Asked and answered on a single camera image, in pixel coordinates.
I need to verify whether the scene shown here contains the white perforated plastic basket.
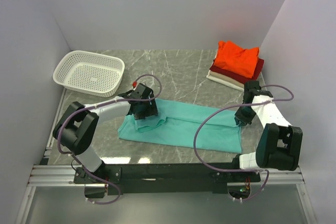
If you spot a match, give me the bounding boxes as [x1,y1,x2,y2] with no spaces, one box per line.
[53,50,125,98]

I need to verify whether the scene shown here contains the teal t-shirt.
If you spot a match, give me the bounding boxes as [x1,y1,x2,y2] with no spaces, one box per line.
[118,99,242,153]

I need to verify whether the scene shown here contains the folded dark red t-shirt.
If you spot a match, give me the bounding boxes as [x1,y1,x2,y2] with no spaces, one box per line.
[209,59,264,84]

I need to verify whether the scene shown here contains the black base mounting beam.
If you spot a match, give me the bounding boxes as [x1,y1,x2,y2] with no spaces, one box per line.
[73,163,261,198]

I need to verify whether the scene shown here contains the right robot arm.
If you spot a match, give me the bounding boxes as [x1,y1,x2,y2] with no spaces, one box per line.
[230,81,303,182]

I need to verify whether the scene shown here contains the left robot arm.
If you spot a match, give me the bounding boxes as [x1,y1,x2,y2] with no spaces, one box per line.
[52,83,158,183]

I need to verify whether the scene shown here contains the aluminium extrusion rail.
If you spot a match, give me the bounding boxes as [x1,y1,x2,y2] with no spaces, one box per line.
[16,165,317,223]

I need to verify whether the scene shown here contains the folded white t-shirt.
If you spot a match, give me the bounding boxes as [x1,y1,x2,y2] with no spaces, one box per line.
[206,74,244,91]

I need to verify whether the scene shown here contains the folded orange t-shirt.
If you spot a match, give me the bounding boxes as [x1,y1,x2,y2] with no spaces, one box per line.
[214,41,259,78]

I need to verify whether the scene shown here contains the folded beige t-shirt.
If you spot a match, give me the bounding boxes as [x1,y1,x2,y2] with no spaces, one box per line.
[208,70,244,88]

